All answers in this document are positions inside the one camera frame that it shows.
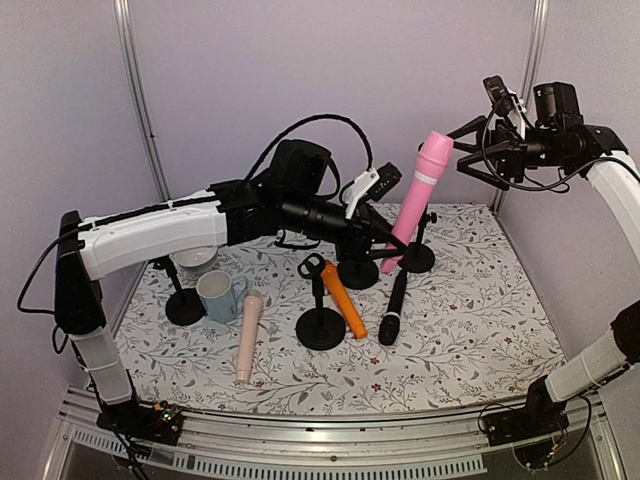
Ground pink microphone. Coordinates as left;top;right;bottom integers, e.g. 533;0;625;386
380;131;454;274

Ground short black mic stand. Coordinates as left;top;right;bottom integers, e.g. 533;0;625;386
295;253;346;351

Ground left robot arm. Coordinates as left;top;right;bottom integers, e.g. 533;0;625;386
54;140;405;407

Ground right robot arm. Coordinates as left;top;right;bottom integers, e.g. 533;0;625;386
451;76;639;411

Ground tall black mic stand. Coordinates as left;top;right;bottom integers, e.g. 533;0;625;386
399;209;437;274

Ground middle black mic stand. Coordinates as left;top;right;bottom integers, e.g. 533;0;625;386
337;260;379;290

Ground far left black stand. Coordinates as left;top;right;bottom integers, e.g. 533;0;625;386
152;256;206;326

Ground orange microphone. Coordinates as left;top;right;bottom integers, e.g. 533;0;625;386
321;260;368;339

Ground black microphone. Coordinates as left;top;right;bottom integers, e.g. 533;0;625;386
378;269;408;346

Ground beige microphone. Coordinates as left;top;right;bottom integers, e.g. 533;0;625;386
236;289;264;384

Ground light blue mug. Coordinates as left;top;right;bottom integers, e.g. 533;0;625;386
196;270;249;324

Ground white ceramic bowl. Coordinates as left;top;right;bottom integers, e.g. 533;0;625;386
170;247;218;275

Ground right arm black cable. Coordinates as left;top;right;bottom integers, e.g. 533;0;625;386
479;107;591;194

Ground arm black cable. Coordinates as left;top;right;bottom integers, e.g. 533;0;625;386
479;107;591;194
242;114;376;201

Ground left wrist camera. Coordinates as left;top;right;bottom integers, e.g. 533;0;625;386
340;162;402;219

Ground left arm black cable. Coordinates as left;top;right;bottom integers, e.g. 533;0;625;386
242;114;376;201

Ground right aluminium frame post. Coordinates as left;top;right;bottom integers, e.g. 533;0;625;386
492;0;550;214

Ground aluminium frame post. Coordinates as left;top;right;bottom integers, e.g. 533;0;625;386
492;0;550;214
113;0;171;200

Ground aluminium front rail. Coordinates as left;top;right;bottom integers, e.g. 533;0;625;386
44;390;631;479

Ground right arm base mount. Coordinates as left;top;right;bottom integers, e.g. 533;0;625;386
478;376;569;446

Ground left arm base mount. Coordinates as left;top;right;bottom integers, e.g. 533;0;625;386
97;398;184;446

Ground left aluminium frame post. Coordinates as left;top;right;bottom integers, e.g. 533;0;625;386
113;0;171;200

